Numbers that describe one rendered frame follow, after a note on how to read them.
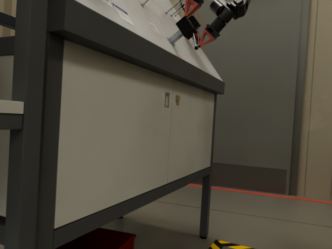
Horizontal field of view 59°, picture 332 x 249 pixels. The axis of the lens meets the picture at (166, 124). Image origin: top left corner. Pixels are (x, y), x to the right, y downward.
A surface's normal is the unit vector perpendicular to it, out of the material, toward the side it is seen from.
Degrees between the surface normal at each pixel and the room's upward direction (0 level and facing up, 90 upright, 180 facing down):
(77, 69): 90
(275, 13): 90
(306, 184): 90
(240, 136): 90
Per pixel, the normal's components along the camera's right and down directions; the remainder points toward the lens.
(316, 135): -0.29, 0.00
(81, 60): 0.90, 0.06
